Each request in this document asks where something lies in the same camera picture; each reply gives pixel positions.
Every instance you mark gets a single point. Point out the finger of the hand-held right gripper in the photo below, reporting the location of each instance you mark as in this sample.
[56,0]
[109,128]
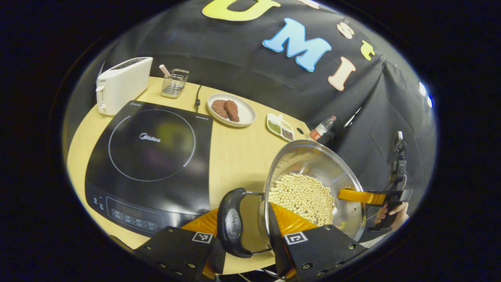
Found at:
[360,196]

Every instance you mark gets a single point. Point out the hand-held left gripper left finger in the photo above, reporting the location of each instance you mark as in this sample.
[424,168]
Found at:
[176,250]

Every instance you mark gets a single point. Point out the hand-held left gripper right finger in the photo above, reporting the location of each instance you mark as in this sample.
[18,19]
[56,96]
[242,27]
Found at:
[276,243]

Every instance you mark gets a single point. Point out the black induction cooktop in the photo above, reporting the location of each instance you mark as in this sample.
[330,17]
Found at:
[152,168]

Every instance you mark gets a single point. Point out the heap of soybeans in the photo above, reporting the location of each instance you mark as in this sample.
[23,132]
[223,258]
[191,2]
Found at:
[301,197]

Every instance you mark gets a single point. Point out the clear bottle with red label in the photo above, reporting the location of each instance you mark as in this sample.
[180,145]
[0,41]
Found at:
[323,127]

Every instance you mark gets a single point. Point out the white divided bean dish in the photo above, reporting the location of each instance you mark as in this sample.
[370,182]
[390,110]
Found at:
[280,127]

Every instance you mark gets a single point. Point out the round white plate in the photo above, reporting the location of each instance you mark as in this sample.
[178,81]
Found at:
[246,113]

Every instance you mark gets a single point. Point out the brown meat piece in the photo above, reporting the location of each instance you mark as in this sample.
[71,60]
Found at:
[233,111]
[219,109]

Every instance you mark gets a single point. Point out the white toaster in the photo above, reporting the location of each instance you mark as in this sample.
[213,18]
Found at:
[121,84]

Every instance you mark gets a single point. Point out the pink utensil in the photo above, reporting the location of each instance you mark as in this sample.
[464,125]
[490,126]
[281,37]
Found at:
[164,69]

